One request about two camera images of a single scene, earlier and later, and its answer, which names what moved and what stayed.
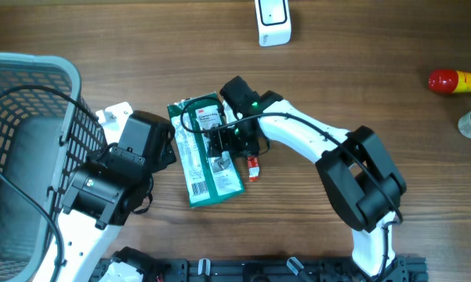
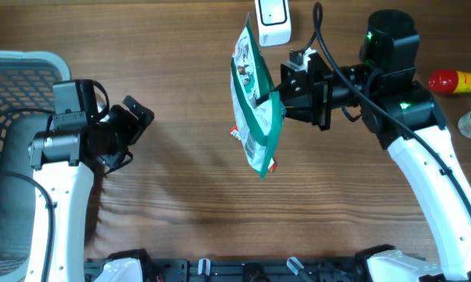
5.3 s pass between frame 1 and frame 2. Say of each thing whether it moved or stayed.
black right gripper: moved
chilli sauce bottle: stayed
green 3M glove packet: moved
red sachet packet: moved
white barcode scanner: stayed
